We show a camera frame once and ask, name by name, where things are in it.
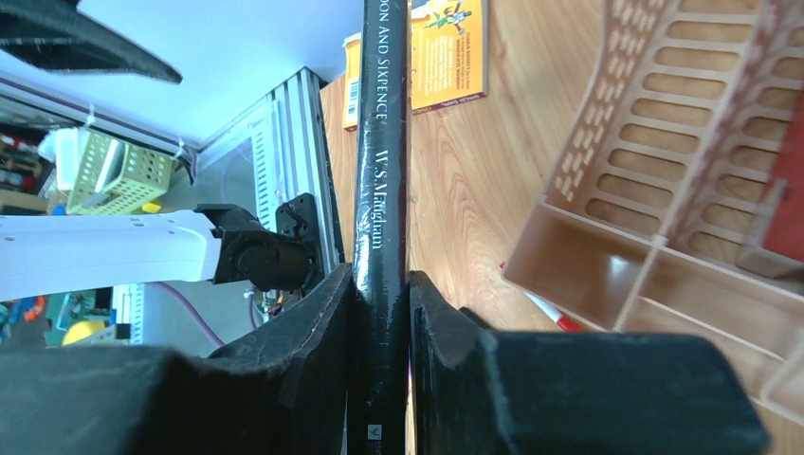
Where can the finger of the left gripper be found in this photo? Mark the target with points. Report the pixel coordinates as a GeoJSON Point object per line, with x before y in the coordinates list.
{"type": "Point", "coordinates": [55, 36]}

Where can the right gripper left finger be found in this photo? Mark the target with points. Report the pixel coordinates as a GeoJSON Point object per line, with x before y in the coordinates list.
{"type": "Point", "coordinates": [280, 389]}

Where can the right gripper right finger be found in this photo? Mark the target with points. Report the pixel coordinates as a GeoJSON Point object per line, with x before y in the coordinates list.
{"type": "Point", "coordinates": [477, 390]}

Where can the black notebook with sticker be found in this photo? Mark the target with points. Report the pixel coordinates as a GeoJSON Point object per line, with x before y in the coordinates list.
{"type": "Point", "coordinates": [379, 314]}

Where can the beige plastic file organizer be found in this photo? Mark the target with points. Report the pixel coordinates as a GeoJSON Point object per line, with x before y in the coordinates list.
{"type": "Point", "coordinates": [644, 224]}

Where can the orange yellow booklet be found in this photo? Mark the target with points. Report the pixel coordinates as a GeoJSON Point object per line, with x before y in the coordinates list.
{"type": "Point", "coordinates": [449, 60]}

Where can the red binder folder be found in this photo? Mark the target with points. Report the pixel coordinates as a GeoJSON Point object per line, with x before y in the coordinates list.
{"type": "Point", "coordinates": [784, 190]}

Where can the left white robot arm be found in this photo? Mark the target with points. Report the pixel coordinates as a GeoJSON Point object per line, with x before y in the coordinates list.
{"type": "Point", "coordinates": [279, 246]}

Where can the white red whiteboard marker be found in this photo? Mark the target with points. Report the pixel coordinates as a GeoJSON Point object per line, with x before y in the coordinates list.
{"type": "Point", "coordinates": [561, 320]}

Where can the green perforated storage basket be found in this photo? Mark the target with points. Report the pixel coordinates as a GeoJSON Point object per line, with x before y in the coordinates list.
{"type": "Point", "coordinates": [115, 176]}

